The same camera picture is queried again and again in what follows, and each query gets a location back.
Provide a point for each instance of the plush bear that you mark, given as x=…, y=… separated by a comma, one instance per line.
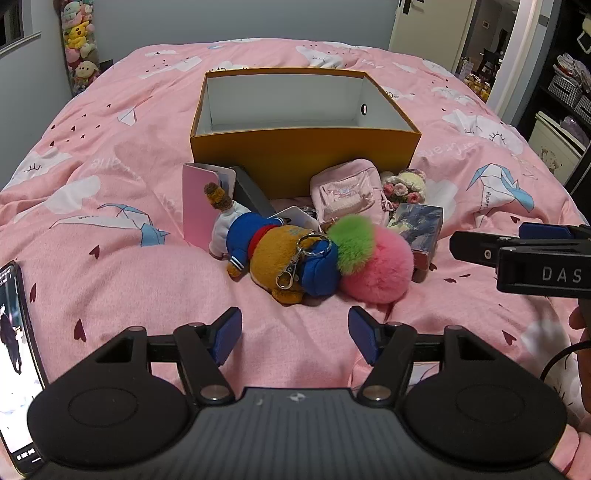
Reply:
x=268, y=249

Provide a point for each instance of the printed card box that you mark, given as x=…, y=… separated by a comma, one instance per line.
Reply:
x=418, y=226

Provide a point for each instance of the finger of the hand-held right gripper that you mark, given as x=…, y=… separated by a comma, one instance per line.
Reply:
x=521, y=272
x=549, y=232

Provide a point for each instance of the dark chair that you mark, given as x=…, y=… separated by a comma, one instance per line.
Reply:
x=491, y=62

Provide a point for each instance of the crochet flower bouquet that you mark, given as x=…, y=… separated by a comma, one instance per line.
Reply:
x=406, y=187

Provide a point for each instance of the grey box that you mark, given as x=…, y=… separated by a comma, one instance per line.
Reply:
x=251, y=191

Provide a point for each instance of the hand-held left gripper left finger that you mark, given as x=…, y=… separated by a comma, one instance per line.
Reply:
x=226, y=334

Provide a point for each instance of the white storage box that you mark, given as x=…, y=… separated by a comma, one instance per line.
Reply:
x=551, y=145

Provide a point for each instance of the row of yellow jars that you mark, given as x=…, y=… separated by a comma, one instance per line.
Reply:
x=475, y=85

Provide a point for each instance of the white hand cream tube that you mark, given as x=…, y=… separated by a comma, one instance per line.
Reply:
x=288, y=216

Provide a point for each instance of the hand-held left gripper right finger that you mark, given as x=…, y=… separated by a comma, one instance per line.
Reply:
x=364, y=334

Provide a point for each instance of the pink printed bedspread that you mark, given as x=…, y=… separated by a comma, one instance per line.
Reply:
x=115, y=286

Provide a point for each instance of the orange cardboard box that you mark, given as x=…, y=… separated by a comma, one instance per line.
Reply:
x=300, y=152

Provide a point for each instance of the cream door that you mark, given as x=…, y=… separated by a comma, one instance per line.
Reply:
x=429, y=32

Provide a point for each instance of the checkered storage basket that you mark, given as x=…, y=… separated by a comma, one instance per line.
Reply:
x=584, y=110
x=565, y=90

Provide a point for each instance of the person's right hand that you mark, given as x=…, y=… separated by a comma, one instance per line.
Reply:
x=579, y=318

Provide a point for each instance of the pink card holder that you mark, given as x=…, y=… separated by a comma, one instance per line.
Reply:
x=196, y=207

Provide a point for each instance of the window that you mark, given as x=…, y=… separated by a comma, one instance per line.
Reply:
x=11, y=27

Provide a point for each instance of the pink mini backpack pouch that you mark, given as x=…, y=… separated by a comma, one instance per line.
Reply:
x=341, y=194

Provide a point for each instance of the black shelf unit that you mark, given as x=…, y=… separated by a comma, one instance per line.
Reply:
x=549, y=50

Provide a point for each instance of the smartphone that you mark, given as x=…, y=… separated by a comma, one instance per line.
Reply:
x=18, y=369

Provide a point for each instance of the clear tube of plush toys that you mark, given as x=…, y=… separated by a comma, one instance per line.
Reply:
x=81, y=46

